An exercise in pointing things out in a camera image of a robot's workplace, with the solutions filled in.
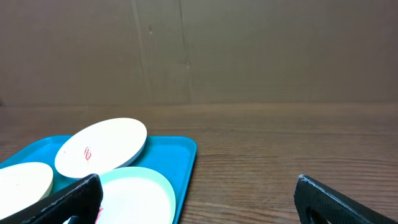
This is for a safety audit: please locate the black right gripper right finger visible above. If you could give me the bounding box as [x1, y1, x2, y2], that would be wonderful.
[294, 174, 397, 224]

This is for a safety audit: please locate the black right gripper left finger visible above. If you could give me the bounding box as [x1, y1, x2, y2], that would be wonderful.
[1, 174, 103, 224]

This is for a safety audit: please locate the yellow-green plate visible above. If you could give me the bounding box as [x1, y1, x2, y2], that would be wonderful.
[1, 162, 53, 219]

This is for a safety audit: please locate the white plate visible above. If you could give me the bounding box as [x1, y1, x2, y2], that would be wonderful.
[54, 118, 147, 179]

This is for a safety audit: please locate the blue plastic tray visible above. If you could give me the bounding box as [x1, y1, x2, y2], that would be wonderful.
[1, 135, 197, 224]

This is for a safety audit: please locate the light blue plate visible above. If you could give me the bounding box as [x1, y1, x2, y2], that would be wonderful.
[63, 166, 177, 224]

